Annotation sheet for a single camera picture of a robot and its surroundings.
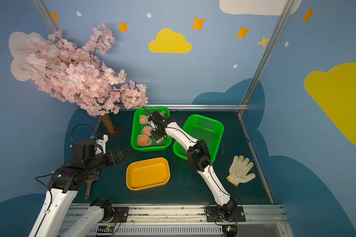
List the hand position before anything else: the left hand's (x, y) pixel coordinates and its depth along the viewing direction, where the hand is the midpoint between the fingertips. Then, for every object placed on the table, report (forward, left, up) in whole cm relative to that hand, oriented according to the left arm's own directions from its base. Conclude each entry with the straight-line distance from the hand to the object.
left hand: (121, 150), depth 70 cm
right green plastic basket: (+35, -45, -25) cm, 63 cm away
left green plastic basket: (+31, +3, -22) cm, 38 cm away
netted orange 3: (+39, 0, -21) cm, 44 cm away
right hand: (+24, -14, -17) cm, 32 cm away
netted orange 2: (+26, -5, -18) cm, 32 cm away
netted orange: (+18, -4, -18) cm, 26 cm away
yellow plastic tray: (-2, -9, -25) cm, 27 cm away
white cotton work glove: (+2, -65, -25) cm, 70 cm away
